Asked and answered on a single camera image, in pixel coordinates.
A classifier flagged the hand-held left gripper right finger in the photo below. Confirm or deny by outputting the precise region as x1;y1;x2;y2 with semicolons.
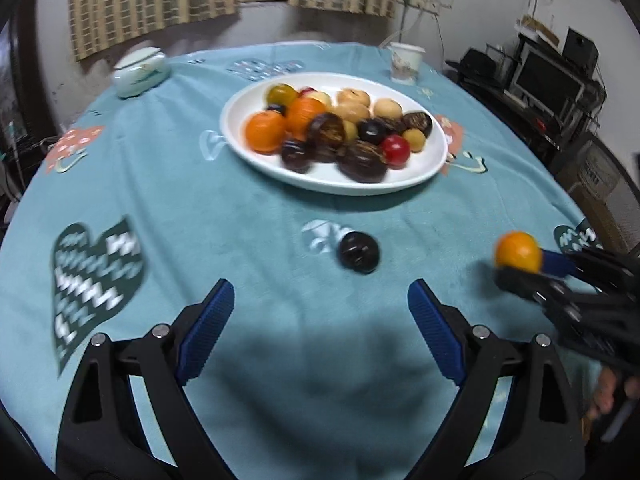
407;279;586;480

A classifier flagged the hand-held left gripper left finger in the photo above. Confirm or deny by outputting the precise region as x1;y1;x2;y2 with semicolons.
56;279;236;480

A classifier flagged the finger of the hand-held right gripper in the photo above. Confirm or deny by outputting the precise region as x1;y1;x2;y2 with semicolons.
495;266;640;322
541;245;640;291

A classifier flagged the small yellow-orange tangerine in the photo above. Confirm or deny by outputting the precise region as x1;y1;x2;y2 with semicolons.
494;231;544;273

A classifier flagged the small beige round fruit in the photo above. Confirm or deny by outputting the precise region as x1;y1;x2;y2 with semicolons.
401;128;427;153

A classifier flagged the large dark brown round fruit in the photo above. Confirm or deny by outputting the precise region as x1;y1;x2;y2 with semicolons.
336;140;389;184

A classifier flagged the red round fruit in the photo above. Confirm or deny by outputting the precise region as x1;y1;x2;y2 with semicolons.
380;135;412;168

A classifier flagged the large orange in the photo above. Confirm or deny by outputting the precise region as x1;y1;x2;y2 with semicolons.
244;111;288;155
285;96;328;141

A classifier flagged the shiny dark purple plum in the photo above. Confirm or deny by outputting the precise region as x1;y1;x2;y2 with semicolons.
356;117;391;145

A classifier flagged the white oval plate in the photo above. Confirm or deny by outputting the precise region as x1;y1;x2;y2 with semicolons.
219;72;449;196

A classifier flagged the large beige round fruit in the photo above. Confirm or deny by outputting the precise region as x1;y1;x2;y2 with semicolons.
334;102;371;123

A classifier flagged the person's right hand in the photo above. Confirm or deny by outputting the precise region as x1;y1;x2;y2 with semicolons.
586;367;621;420

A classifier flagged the printed brown cardboard box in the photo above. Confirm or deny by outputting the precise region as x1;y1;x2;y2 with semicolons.
567;145;621;202

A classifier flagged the teal printed tablecloth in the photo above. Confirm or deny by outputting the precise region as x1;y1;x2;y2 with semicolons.
0;42;608;476

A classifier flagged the black mesh chair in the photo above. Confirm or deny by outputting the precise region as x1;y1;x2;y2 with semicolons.
550;132;640;256

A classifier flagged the black computer desk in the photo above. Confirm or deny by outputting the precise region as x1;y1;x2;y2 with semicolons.
445;35;608;171

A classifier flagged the computer monitor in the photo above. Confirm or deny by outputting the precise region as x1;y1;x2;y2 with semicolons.
510;49;586;111

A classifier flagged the black printer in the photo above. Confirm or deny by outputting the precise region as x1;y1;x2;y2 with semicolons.
457;47;506;86

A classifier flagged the black speaker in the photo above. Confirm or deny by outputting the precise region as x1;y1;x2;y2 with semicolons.
562;27;599;73

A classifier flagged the yellow-green citrus fruit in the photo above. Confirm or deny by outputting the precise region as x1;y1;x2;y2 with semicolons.
265;83;300;111

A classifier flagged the white paper cup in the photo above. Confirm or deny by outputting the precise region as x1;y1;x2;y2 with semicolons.
389;42;426;86

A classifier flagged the pale green ceramic lidded jar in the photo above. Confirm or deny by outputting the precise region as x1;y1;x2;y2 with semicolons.
112;47;169;98

